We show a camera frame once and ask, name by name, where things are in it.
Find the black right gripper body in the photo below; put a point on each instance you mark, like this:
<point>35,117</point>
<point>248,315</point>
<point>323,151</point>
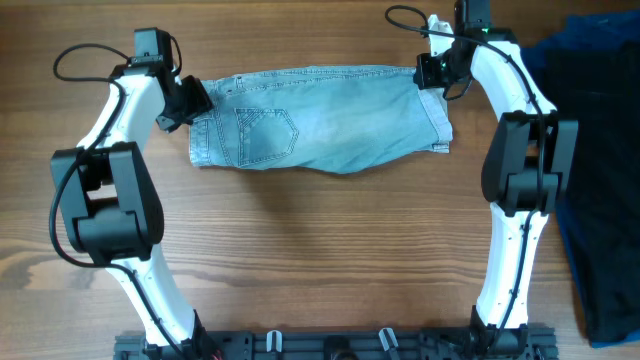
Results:
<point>439,71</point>

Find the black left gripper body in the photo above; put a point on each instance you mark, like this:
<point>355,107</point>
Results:
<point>191,103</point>

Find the light blue denim shorts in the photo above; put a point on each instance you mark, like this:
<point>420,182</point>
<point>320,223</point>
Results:
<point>335,119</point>

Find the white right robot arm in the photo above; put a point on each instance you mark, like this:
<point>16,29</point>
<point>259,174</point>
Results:
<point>525,171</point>

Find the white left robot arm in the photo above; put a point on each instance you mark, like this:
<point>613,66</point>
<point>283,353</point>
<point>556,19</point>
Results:
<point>106,212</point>

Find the dark blue clothes pile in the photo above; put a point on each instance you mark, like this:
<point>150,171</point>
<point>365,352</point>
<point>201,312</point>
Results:
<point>590,72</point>

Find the black aluminium mounting rail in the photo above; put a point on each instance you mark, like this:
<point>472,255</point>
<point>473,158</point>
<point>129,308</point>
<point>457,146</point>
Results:
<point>429,343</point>

